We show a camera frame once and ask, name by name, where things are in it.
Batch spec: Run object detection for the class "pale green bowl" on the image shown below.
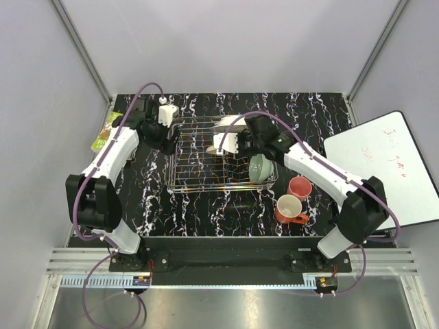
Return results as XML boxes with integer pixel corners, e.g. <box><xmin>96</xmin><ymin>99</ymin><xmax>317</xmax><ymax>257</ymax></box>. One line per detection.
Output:
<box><xmin>248</xmin><ymin>154</ymin><xmax>274</xmax><ymax>182</ymax></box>

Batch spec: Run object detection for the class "white grey-rimmed plate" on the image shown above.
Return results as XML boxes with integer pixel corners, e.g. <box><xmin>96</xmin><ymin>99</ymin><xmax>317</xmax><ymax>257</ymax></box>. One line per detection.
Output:
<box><xmin>211</xmin><ymin>115</ymin><xmax>247</xmax><ymax>133</ymax></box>

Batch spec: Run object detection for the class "chrome wire dish rack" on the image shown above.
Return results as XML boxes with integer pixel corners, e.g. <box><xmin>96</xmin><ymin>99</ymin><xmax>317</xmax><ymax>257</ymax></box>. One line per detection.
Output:
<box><xmin>165</xmin><ymin>117</ymin><xmax>278</xmax><ymax>193</ymax></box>

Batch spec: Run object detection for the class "pink cup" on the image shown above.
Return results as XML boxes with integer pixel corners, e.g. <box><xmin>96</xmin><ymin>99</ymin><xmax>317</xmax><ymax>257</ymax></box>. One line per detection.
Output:
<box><xmin>287</xmin><ymin>176</ymin><xmax>313</xmax><ymax>202</ymax></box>

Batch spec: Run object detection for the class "orange mug white inside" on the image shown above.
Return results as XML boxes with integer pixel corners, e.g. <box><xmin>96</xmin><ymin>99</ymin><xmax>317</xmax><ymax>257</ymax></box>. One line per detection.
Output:
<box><xmin>275</xmin><ymin>195</ymin><xmax>309</xmax><ymax>225</ymax></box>

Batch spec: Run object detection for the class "pink cream floral plate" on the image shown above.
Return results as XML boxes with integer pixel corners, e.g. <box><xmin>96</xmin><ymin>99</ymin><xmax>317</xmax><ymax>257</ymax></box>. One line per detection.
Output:
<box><xmin>205</xmin><ymin>145</ymin><xmax>223</xmax><ymax>156</ymax></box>

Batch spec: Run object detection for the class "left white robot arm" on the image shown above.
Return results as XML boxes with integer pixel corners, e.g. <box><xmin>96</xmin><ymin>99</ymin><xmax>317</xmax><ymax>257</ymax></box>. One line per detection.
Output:
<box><xmin>65</xmin><ymin>97</ymin><xmax>180</xmax><ymax>271</ymax></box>

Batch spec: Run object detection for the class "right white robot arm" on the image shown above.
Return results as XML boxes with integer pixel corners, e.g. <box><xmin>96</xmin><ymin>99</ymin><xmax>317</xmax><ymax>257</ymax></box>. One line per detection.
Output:
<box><xmin>237</xmin><ymin>111</ymin><xmax>390</xmax><ymax>272</ymax></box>

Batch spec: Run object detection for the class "green paperback book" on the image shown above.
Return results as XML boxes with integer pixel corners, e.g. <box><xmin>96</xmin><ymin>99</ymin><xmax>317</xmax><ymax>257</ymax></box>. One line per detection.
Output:
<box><xmin>91</xmin><ymin>112</ymin><xmax>139</xmax><ymax>163</ymax></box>

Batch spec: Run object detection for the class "black marble pattern mat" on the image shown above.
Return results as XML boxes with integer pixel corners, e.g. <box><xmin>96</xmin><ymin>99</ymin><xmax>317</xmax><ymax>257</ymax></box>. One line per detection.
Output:
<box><xmin>116</xmin><ymin>92</ymin><xmax>352</xmax><ymax>236</ymax></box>

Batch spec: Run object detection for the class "whiteboard with red scribbles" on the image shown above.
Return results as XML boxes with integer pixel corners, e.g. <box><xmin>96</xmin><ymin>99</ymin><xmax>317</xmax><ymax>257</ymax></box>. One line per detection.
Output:
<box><xmin>324</xmin><ymin>111</ymin><xmax>438</xmax><ymax>227</ymax></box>

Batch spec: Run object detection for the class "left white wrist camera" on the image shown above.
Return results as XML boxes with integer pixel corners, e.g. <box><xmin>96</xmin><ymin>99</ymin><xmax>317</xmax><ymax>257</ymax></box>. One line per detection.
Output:
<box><xmin>158</xmin><ymin>97</ymin><xmax>179</xmax><ymax>127</ymax></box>

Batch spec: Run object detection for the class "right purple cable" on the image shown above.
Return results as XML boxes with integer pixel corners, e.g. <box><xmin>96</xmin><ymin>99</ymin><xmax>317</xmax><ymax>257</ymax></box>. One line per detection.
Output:
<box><xmin>219</xmin><ymin>111</ymin><xmax>402</xmax><ymax>297</ymax></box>

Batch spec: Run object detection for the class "purple cable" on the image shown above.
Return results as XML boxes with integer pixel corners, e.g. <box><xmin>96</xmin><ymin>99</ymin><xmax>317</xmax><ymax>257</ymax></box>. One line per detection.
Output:
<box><xmin>219</xmin><ymin>111</ymin><xmax>402</xmax><ymax>297</ymax></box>
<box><xmin>71</xmin><ymin>82</ymin><xmax>167</xmax><ymax>326</ymax></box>

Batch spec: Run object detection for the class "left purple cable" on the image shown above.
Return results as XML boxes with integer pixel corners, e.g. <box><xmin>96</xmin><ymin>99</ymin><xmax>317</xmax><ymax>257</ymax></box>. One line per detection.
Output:
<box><xmin>71</xmin><ymin>82</ymin><xmax>167</xmax><ymax>326</ymax></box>

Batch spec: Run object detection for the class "aluminium cable duct rail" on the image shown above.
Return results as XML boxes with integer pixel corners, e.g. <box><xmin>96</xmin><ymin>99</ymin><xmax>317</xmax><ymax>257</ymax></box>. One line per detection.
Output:
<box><xmin>60</xmin><ymin>272</ymin><xmax>339</xmax><ymax>289</ymax></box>

